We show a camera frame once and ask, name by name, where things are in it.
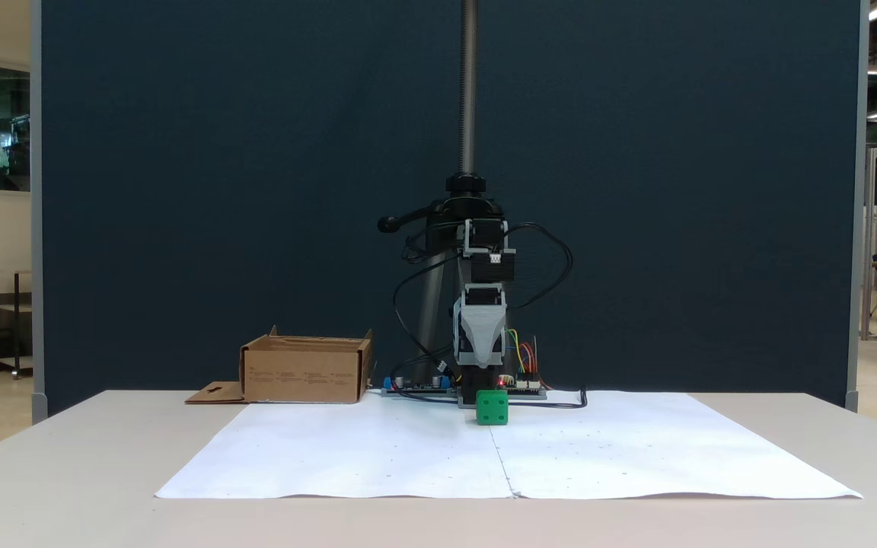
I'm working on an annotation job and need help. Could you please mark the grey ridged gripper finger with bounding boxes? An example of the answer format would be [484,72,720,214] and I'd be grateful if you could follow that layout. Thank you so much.
[460,303,506,365]

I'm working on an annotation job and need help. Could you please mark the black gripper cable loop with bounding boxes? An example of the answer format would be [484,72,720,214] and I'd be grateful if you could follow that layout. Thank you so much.
[505,221,575,313]

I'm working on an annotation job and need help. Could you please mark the white paper sheet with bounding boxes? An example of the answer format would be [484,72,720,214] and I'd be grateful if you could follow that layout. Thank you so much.
[488,390,863,501]
[155,392,515,500]

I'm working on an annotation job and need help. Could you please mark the framed wall window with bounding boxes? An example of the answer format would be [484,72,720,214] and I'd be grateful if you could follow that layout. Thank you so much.
[0,53,32,200]

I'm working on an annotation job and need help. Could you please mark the black tripod with metal pole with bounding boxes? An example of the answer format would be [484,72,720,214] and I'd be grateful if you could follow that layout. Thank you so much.
[376,0,508,389]

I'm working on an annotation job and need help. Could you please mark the blue circuit board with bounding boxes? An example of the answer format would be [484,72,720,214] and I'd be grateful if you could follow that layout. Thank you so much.
[380,374,456,398]

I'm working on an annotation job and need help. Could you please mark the green dice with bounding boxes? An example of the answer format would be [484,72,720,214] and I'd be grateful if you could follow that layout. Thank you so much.
[476,390,509,426]

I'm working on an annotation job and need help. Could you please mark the dark shelf cart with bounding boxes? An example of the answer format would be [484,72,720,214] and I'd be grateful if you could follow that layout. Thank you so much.
[0,269,33,380]

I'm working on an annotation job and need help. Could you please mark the long black power cable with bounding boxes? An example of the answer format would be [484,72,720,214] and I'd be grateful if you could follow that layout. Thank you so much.
[499,387,588,410]

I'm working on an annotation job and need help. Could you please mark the circuit board with coloured wires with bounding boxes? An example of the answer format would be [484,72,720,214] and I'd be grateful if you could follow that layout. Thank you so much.
[498,371,548,400]

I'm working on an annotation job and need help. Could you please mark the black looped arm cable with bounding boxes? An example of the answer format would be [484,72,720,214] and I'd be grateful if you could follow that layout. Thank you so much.
[391,228,461,381]

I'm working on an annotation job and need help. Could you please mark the brown cardboard box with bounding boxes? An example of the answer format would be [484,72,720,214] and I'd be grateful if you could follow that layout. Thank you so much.
[186,326,373,405]

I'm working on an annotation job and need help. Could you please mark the dark blue partition panel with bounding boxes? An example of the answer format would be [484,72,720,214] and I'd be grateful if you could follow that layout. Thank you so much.
[30,0,871,425]

